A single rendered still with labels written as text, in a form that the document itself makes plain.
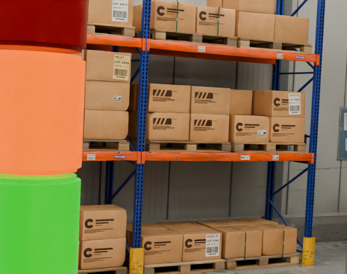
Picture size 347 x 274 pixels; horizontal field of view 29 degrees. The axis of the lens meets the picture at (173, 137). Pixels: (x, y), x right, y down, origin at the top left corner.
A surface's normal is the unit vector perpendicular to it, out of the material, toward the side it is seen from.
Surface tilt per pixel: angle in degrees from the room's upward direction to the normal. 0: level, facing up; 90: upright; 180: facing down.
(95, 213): 87
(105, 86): 85
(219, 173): 90
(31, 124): 90
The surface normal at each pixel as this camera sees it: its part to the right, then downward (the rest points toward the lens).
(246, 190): 0.45, 0.07
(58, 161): 0.72, 0.07
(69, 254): 0.87, 0.07
